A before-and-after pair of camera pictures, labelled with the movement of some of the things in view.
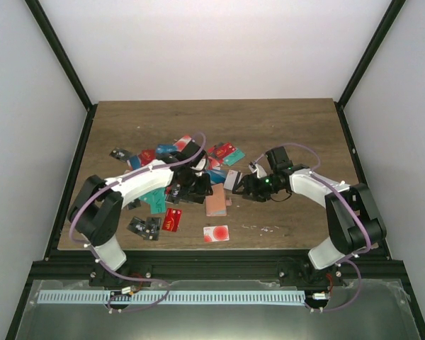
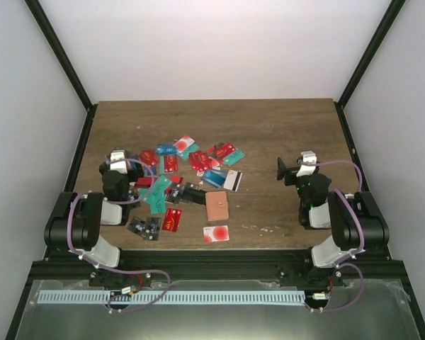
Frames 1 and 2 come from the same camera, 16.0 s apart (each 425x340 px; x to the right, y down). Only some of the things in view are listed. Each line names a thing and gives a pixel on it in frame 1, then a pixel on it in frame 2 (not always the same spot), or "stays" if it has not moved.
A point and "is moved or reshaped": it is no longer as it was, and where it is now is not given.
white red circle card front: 216,233 stays
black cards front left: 148,229 stays
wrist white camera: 261,173 to 308,156
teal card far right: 234,157 stays
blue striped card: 217,176 stays
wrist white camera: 200,166 to 121,166
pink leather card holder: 216,204 is moved or reshaped
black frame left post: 47,27 stays
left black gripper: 202,191 to 134,175
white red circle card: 182,142 stays
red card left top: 147,156 stays
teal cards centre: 157,200 stays
